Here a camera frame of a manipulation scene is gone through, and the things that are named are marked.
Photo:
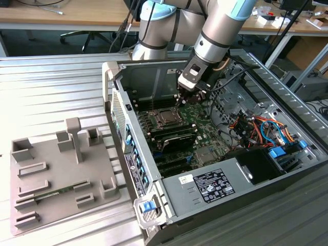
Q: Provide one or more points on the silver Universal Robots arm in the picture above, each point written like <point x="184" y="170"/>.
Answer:
<point x="159" y="30"/>

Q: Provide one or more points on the black RAM slot row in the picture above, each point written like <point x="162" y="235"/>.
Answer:
<point x="169" y="132"/>
<point x="143" y="105"/>

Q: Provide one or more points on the CPU socket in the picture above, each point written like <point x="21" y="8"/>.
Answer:
<point x="156" y="123"/>

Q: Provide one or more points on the black expansion slot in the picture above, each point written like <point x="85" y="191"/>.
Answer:
<point x="174" y="170"/>
<point x="172" y="160"/>

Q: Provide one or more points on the green motherboard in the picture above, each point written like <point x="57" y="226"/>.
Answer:
<point x="205" y="130"/>

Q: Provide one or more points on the black graphics card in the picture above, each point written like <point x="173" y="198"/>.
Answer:
<point x="179" y="143"/>

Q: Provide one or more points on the silver chipset heatsink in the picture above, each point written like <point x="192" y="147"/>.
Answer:
<point x="205" y="155"/>

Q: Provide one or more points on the grey open PC case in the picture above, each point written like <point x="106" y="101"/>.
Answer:
<point x="135" y="71"/>

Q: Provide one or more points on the grey power supply unit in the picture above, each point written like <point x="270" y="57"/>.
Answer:
<point x="176" y="197"/>

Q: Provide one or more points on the blue disk carrier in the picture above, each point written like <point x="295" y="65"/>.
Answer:
<point x="276" y="153"/>

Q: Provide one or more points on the small white box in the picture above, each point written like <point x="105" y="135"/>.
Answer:
<point x="278" y="23"/>

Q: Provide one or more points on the blue case latch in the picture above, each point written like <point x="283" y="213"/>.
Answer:
<point x="147" y="207"/>

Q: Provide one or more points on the black office chair base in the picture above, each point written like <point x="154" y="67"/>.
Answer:
<point x="89" y="35"/>

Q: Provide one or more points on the black stand pole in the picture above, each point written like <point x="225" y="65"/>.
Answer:
<point x="290" y="24"/>

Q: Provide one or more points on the grey desktop computer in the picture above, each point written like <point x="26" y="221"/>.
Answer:
<point x="315" y="88"/>

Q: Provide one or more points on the brown cardboard box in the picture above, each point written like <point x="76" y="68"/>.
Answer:
<point x="307" y="51"/>

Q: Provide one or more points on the wooden desk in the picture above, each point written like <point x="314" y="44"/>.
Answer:
<point x="77" y="14"/>

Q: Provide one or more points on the small cardboard piece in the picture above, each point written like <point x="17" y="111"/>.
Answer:
<point x="317" y="23"/>

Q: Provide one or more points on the grey parts rack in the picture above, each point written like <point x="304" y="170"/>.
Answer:
<point x="64" y="174"/>

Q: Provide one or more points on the green RAM stick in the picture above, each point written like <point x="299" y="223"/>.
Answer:
<point x="55" y="192"/>

